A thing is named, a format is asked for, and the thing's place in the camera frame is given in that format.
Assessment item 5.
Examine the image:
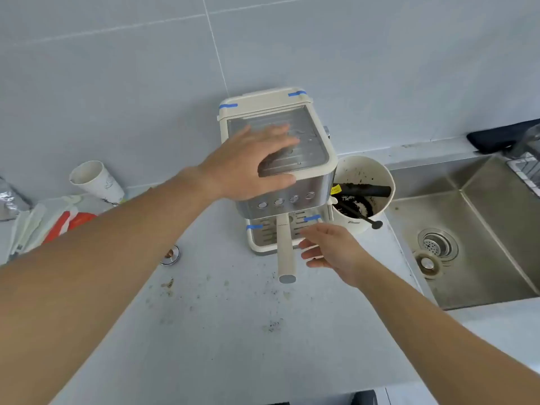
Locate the person's right hand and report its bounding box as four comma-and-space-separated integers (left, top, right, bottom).
298, 223, 374, 289

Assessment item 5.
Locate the person's left hand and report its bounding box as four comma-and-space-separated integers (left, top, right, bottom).
185, 124, 301, 203

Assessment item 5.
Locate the cream handled portafilter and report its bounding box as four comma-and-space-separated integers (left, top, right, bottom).
275, 214, 297, 285

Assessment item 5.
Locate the cream espresso machine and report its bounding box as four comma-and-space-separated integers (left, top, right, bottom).
217, 87, 339, 257

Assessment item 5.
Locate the person's left forearm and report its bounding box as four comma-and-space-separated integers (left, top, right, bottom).
0, 166, 214, 405

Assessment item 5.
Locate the person's right forearm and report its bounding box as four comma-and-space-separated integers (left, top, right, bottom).
354, 265, 540, 405

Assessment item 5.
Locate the white knock box bucket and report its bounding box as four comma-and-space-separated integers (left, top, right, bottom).
330, 155, 396, 236

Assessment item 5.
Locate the black long spoon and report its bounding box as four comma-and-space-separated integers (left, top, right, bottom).
336, 199, 384, 231

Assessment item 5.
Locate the round cream sink plug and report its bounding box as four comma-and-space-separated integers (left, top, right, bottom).
413, 250, 444, 280

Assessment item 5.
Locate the round steel drain strainer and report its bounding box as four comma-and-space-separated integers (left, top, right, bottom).
417, 228, 460, 263

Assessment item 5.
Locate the white paper cup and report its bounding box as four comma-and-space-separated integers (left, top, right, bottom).
69, 160, 127, 206

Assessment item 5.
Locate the stainless steel double sink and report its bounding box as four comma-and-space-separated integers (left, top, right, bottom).
384, 154, 540, 311

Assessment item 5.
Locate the dark folded cloth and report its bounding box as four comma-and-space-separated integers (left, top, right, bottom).
466, 121, 539, 155

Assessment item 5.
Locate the wooden handled metal tamper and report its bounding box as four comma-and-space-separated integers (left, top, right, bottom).
160, 245, 181, 266

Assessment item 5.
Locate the steel wire dish rack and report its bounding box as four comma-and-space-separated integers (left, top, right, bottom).
506, 154, 540, 199

